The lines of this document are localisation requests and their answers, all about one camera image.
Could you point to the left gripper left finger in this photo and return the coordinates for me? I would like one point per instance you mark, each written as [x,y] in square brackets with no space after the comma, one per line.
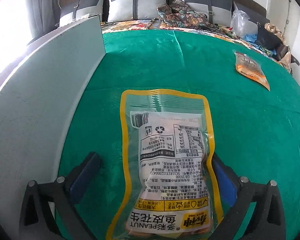
[36,218]

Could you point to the green satin tablecloth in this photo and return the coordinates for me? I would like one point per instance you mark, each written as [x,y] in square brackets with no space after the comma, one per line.
[253,101]

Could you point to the grey pillow far right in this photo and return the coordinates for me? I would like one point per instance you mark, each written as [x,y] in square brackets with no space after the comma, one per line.
[255,19]

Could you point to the floral bed sheet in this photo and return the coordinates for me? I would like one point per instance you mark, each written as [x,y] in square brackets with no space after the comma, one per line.
[221,33]

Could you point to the beige patterned blanket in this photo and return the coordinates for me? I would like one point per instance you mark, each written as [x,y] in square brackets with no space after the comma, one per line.
[283,52]

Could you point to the blue plastic bag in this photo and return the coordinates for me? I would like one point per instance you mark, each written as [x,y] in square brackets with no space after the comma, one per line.
[251,38]

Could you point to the grey pillow far left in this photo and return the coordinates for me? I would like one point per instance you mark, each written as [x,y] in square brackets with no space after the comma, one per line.
[80,9]

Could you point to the grey curtain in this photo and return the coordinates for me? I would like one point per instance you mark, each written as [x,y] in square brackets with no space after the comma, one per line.
[43,15]

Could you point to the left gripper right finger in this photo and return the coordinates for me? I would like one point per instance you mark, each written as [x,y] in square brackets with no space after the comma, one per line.
[268,218]

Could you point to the grey pillow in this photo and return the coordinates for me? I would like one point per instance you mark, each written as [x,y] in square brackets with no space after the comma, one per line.
[128,10]
[255,19]
[217,11]
[80,9]

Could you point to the yellow peanut snack bag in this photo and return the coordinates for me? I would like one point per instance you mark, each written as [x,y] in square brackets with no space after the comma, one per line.
[171,190]

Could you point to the clear plastic bag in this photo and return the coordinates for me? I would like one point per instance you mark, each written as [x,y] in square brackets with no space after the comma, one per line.
[238,22]

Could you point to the black cushion bag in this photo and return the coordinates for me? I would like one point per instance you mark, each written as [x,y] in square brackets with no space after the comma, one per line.
[267,39]

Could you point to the orange clear snack pouch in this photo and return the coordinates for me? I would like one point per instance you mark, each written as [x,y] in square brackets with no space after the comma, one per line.
[250,69]

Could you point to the white storage box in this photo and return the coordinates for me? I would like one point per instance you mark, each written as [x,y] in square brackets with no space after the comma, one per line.
[37,103]

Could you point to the floral patterned cloth bundle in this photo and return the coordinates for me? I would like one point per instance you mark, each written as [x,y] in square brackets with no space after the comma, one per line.
[179,14]

